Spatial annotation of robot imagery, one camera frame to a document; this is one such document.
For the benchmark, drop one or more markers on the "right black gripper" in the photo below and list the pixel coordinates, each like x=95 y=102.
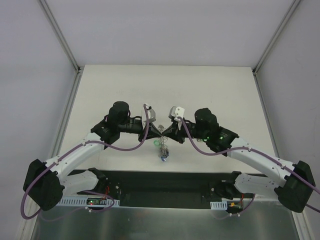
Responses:
x=178 y=133

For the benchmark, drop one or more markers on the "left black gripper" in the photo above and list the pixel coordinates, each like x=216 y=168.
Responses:
x=145 y=132

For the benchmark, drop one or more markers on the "metal disc keyring organizer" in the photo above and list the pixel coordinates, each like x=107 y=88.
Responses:
x=163 y=148

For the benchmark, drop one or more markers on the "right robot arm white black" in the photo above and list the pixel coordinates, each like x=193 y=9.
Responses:
x=292 y=184

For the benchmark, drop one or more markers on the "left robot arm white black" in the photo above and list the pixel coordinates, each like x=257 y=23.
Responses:
x=46 y=183

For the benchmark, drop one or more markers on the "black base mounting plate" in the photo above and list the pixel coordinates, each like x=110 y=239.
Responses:
x=175 y=190

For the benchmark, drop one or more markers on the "green tag key on ring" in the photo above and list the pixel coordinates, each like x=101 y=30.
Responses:
x=156 y=143

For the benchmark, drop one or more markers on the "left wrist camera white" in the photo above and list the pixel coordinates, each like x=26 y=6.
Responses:
x=147 y=114

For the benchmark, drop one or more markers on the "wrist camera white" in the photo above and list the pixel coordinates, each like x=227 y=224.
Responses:
x=147 y=114
x=176 y=112

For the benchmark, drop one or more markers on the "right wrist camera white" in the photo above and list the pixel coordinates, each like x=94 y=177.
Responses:
x=176 y=112

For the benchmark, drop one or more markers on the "right slotted cable duct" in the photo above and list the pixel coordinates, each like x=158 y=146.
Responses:
x=219 y=205

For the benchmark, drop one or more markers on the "slotted cable duct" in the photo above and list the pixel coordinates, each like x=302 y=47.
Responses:
x=219 y=205
x=84 y=201

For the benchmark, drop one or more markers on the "left slotted cable duct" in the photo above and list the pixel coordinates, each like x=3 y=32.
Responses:
x=84 y=201

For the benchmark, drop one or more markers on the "left aluminium frame post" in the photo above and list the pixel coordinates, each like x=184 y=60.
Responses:
x=59 y=34

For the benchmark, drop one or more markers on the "aluminium frame post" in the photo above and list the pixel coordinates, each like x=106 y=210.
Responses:
x=59 y=34
x=276 y=35

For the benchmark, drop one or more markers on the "right aluminium frame post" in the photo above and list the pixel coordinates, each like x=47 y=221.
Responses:
x=276 y=35

